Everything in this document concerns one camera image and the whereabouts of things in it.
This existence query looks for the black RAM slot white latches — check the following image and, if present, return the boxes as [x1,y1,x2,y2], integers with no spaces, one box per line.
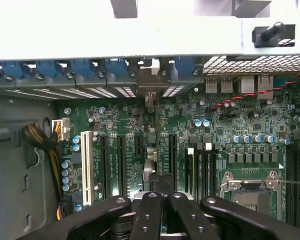
[186,147,195,199]
[204,143,213,198]
[295,143,300,226]

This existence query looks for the short black expansion slot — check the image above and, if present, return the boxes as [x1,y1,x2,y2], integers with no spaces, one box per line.
[135,136,144,156]

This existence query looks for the white PCI expansion slot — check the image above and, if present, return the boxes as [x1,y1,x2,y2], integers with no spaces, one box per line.
[80,129,94,207]

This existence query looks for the green Dell motherboard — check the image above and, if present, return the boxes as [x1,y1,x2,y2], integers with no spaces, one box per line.
[55,91,300,228]

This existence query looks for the thin metal locking lever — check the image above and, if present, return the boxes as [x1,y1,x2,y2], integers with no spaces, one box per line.
[277,179,300,186]

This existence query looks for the white power connector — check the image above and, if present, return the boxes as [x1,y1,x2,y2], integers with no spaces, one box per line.
[50,118,71,141]

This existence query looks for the silver USB port stack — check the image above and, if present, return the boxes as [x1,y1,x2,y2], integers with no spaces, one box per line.
[204,76,219,94]
[220,76,234,94]

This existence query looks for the open grey PC case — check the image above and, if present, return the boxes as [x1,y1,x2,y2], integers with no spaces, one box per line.
[0,18,300,240]

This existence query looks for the plain silver port housing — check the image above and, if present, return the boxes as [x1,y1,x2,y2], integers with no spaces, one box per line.
[239,76,256,95]

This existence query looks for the silver network port housing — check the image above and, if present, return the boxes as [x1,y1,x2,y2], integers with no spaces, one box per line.
[256,74,275,100]

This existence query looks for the teal serial port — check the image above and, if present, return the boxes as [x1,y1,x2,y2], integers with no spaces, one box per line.
[274,76,300,89]

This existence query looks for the black case lock knob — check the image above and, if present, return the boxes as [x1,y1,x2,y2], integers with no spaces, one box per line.
[260,21,285,43]

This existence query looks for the light grey parts rack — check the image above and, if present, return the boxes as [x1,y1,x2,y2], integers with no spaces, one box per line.
[107,0,300,20]

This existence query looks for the CPU socket metal frame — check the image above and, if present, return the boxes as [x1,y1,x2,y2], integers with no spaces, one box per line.
[219,170,285,218]

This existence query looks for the red black twisted wire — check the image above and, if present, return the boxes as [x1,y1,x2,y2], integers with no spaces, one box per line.
[210,63,300,111]

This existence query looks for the black yellow power wire bundle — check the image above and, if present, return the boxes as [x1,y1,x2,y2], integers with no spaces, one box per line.
[20,121,66,221]

